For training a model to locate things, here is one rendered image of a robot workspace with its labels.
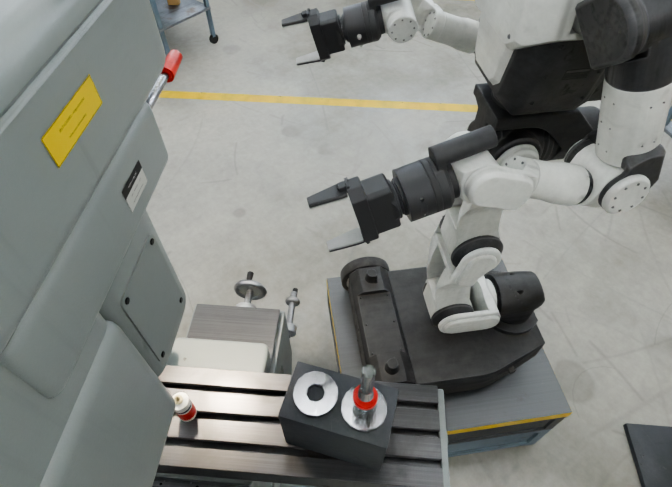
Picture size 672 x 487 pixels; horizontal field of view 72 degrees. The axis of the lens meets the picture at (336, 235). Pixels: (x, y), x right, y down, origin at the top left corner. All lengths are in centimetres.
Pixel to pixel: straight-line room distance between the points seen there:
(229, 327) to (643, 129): 119
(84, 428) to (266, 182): 252
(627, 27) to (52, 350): 72
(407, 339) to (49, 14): 144
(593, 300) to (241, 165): 218
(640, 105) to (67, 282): 75
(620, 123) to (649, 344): 199
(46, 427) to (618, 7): 77
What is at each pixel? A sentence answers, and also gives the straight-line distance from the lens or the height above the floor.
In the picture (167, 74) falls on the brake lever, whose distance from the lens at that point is 70.
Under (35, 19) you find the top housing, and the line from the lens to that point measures 45.
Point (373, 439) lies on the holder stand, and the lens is 97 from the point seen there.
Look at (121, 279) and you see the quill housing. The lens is 61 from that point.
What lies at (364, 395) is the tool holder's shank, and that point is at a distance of 88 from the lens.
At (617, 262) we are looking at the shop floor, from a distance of 296.
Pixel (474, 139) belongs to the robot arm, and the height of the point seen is 162.
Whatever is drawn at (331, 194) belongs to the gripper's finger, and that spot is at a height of 155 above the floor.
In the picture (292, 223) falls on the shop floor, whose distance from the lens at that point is 271.
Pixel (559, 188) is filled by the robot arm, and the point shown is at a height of 152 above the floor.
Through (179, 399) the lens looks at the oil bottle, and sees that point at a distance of 113.
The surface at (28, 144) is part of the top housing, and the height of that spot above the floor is 183.
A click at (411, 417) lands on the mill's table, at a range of 118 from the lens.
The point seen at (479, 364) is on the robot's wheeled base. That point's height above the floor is 57.
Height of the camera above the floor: 205
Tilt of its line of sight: 51 degrees down
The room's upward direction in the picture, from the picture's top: straight up
